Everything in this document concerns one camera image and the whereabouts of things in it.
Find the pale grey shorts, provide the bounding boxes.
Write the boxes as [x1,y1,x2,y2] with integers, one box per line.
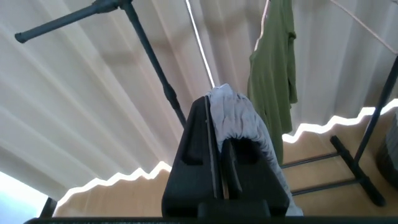
[205,83,304,217]

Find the pink clothes hanger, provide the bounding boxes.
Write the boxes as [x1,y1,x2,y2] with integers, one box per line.
[329,0,398,56]
[254,0,271,52]

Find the green long-sleeved shirt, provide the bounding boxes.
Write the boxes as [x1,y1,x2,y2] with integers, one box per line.
[247,0,299,166]

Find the black clothes rack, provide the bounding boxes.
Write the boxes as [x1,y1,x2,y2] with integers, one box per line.
[14,0,398,208]

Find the beige curtain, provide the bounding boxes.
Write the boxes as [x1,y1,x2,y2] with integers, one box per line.
[0,0,398,202]

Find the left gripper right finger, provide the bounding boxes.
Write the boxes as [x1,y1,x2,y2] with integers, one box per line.
[221,138,290,217]

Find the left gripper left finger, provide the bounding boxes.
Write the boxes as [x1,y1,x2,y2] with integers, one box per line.
[161,95,224,218]

